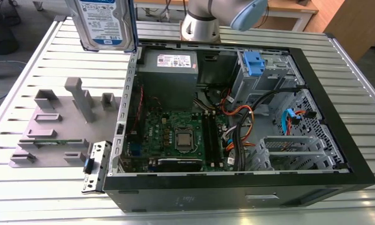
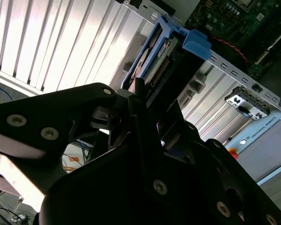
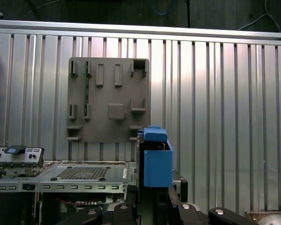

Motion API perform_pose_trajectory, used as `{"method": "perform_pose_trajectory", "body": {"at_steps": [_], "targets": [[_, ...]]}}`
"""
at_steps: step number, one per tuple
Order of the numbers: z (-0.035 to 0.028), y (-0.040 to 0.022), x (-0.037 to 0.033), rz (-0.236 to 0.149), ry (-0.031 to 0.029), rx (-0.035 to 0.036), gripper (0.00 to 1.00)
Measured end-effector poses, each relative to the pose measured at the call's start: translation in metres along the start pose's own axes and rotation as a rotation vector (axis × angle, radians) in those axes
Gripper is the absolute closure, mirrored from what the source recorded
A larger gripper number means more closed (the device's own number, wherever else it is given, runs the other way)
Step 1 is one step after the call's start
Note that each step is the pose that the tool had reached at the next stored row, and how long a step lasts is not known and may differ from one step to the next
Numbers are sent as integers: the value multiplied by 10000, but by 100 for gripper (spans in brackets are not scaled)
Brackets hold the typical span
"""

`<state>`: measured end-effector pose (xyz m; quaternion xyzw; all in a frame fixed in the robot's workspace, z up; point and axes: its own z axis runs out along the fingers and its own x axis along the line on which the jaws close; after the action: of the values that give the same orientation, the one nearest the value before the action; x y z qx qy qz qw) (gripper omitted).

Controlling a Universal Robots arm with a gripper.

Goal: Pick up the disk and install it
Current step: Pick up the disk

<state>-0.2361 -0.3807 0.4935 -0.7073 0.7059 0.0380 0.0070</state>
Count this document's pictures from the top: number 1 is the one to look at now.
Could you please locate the black RAM slot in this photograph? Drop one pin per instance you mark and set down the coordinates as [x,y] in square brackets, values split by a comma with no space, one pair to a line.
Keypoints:
[207,140]
[215,140]

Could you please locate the grey parts rack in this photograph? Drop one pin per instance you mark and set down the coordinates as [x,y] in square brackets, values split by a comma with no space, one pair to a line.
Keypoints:
[68,131]

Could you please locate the grey power supply unit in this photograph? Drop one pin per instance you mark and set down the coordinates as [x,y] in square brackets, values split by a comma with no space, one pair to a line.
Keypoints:
[168,89]

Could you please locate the black bin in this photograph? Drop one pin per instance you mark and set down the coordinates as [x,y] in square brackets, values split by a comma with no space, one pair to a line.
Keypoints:
[2,42]

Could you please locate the black PC case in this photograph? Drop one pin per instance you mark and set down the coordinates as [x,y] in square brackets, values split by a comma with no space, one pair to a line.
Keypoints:
[205,194]

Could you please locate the wooden desk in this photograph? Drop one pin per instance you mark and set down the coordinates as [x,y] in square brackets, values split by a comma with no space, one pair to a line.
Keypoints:
[289,8]

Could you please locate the black graphics card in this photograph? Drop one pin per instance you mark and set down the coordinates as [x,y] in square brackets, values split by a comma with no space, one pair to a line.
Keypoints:
[179,164]

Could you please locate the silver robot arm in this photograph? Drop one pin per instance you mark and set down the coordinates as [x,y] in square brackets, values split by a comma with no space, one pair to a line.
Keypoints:
[200,25]

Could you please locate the hard disk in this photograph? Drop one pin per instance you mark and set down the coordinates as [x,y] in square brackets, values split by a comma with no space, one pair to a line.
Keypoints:
[102,21]

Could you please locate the silver CPU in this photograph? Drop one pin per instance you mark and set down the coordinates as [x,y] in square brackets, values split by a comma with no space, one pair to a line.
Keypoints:
[184,140]

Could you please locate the blue drive cage latch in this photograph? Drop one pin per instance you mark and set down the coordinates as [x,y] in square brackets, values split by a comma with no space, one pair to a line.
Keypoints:
[252,63]

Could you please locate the green RAM stick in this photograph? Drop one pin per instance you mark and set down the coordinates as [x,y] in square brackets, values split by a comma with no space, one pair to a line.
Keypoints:
[58,141]

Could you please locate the metal optical drive cage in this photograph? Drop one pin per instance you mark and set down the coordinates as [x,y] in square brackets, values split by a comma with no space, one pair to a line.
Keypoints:
[259,84]

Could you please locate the wooden cabinet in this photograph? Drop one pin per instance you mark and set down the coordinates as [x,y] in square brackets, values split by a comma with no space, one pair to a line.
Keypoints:
[356,23]

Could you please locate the CPU socket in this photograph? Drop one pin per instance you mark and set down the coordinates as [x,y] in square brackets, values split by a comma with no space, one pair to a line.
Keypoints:
[184,129]

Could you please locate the green motherboard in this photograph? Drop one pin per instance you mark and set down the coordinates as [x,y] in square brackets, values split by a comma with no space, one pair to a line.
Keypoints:
[156,140]

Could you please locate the metal slot retainer bracket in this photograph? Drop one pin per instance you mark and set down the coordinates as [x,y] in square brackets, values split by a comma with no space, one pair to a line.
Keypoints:
[96,150]

